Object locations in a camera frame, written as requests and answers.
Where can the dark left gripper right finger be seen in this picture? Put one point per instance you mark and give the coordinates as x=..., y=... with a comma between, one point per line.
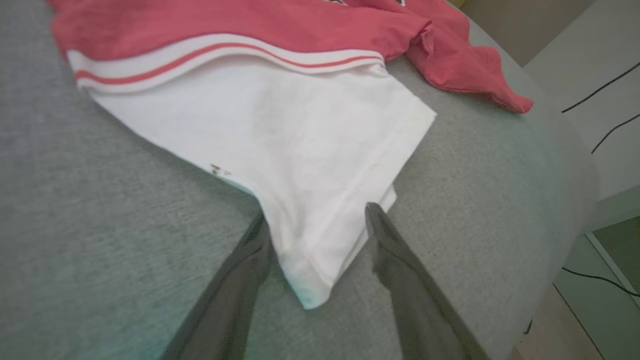
x=415, y=300

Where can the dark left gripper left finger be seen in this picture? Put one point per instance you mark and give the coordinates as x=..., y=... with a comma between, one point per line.
x=230, y=300

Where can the red shirt white sleeves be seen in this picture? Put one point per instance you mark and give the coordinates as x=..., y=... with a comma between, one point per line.
x=275, y=130

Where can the large grey sofa seat cushion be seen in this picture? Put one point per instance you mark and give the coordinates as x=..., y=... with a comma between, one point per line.
x=75, y=210

